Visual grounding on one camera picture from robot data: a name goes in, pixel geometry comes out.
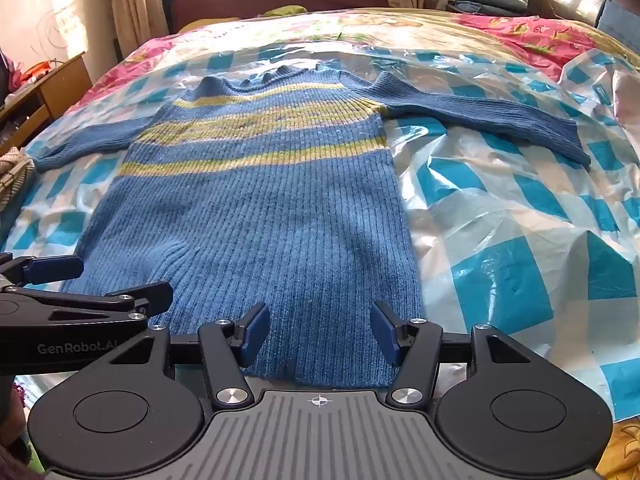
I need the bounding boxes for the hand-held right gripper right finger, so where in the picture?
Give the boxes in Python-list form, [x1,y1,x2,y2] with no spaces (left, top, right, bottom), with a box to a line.
[371,301,566,409]

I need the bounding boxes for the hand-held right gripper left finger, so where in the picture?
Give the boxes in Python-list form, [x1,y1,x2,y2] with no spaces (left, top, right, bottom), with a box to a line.
[70,302,271,409]

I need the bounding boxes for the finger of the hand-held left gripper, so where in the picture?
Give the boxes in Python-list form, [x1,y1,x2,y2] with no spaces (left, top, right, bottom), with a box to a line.
[0,252,84,287]
[0,282,174,334]

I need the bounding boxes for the blue striped knit sweater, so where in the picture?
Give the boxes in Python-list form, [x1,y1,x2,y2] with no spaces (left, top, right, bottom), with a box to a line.
[32,65,593,392]

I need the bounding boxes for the wicker basket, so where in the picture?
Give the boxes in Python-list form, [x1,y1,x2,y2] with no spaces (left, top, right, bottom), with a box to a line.
[0,152,37,212]

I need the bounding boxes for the reddish fuzzy garment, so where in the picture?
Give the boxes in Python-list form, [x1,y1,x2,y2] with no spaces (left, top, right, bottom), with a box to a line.
[0,377,48,480]

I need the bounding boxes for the blue checked plastic sheet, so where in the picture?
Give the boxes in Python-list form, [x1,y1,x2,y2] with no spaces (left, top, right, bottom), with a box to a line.
[0,40,640,423]

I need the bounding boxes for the wooden cabinet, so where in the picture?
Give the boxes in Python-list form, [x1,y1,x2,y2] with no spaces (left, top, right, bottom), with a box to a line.
[0,52,94,137]

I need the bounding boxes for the orange object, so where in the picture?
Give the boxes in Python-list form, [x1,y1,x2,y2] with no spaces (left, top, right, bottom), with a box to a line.
[21,60,54,79]

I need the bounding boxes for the green pillow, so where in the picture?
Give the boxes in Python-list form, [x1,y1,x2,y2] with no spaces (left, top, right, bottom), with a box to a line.
[189,4,309,29]

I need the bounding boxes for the pink floral bedspread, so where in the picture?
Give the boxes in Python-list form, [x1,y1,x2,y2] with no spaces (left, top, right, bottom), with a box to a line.
[65,7,640,480]

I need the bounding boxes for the folded blue jeans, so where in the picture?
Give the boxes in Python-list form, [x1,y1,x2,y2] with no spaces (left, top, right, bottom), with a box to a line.
[451,0,529,17]

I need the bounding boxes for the blue cushion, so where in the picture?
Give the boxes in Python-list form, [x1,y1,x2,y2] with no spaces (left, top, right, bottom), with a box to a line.
[596,0,640,44]

